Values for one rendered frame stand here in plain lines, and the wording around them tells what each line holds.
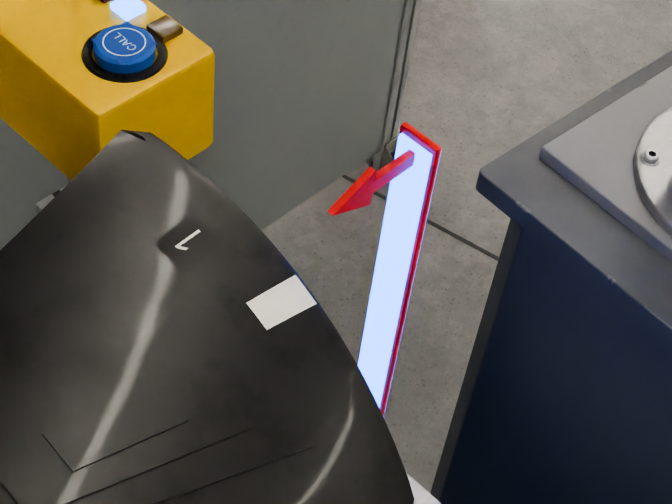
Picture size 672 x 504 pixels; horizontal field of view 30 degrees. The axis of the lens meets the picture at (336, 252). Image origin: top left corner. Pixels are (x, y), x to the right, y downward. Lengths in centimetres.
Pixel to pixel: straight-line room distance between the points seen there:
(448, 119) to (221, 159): 66
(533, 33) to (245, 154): 91
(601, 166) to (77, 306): 54
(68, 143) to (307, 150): 122
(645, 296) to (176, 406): 48
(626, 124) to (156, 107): 40
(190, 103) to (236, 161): 106
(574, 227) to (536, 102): 153
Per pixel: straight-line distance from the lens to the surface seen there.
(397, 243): 68
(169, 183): 60
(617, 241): 97
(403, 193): 65
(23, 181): 161
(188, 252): 58
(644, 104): 107
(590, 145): 101
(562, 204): 98
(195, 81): 85
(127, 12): 86
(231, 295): 58
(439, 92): 246
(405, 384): 199
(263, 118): 190
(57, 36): 86
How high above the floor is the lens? 162
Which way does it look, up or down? 49 degrees down
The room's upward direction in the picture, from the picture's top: 8 degrees clockwise
